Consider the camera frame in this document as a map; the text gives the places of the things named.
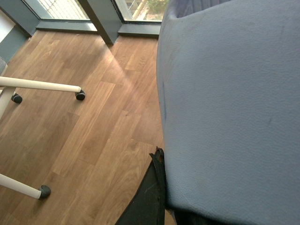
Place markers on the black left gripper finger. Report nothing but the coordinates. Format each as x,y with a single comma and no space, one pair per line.
148,204

